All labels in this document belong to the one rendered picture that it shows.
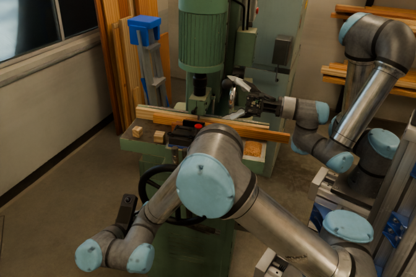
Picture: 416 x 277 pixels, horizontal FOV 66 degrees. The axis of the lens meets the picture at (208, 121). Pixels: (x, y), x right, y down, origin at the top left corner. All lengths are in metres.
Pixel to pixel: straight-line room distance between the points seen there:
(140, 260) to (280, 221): 0.39
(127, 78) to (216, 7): 1.73
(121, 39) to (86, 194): 1.20
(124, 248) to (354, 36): 0.93
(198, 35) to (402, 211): 0.83
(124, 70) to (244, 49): 1.53
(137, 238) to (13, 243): 1.48
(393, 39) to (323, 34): 2.52
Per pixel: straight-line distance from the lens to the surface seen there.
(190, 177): 0.60
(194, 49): 1.19
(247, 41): 1.41
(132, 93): 2.85
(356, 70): 1.21
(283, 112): 1.09
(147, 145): 1.35
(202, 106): 1.31
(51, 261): 2.18
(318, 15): 3.54
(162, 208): 0.91
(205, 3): 1.14
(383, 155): 1.30
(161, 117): 1.44
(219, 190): 0.60
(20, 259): 2.26
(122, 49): 2.72
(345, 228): 0.89
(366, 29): 1.13
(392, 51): 1.08
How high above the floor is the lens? 1.66
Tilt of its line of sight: 31 degrees down
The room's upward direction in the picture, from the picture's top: 3 degrees clockwise
